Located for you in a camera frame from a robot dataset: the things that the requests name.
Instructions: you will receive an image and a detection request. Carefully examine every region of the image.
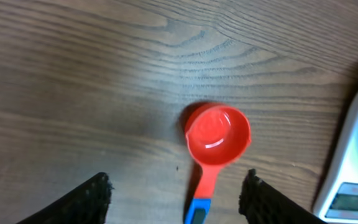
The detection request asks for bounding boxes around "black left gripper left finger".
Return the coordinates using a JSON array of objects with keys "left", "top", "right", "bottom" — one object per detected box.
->
[{"left": 18, "top": 172, "right": 113, "bottom": 224}]

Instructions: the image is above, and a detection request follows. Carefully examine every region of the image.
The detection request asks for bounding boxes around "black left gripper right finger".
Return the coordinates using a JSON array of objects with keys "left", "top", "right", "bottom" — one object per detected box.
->
[{"left": 239, "top": 169, "right": 326, "bottom": 224}]

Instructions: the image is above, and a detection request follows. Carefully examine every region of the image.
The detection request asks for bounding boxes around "red measuring scoop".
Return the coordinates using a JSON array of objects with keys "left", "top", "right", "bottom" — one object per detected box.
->
[{"left": 184, "top": 103, "right": 252, "bottom": 224}]

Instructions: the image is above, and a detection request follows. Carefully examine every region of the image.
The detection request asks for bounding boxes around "white digital kitchen scale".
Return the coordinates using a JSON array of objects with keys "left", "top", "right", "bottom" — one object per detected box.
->
[{"left": 313, "top": 92, "right": 358, "bottom": 223}]

